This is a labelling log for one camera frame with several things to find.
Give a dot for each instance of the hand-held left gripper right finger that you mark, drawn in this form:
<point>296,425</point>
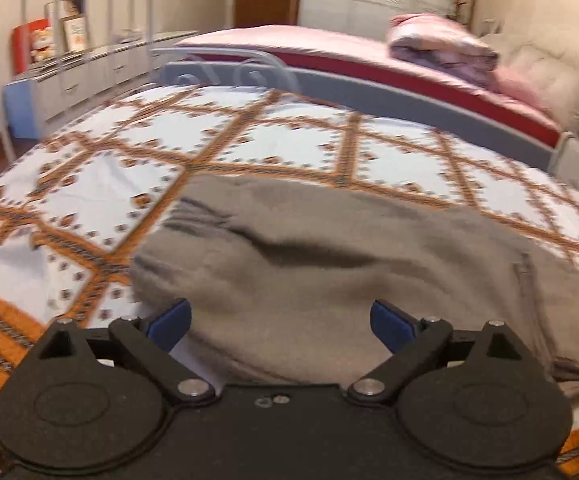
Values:
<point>392,325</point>

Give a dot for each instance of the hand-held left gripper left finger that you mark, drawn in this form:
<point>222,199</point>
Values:
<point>169,322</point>

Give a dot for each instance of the grey pants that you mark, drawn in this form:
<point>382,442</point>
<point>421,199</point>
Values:
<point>319,285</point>

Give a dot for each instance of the orange patterned bed sheet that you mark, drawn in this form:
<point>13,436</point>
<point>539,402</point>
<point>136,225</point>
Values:
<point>94,195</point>

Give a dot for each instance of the pink pillow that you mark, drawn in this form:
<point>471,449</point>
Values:
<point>519,87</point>

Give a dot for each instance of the blue panel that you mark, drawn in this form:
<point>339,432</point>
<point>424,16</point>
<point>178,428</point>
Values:
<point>22,110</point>

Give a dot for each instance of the beige padded headboard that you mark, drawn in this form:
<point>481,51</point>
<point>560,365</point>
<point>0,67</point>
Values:
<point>554,75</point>

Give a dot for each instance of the low white cabinet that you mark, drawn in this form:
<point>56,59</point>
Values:
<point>94,70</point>

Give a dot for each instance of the folded pink grey quilt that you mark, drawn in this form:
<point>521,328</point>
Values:
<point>439,47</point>

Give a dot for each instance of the bed with pink sheet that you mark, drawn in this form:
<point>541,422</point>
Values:
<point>319,52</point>

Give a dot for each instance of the framed picture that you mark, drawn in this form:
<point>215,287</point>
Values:
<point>75,32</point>

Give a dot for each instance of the red toy box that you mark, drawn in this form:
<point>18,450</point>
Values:
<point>34,45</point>

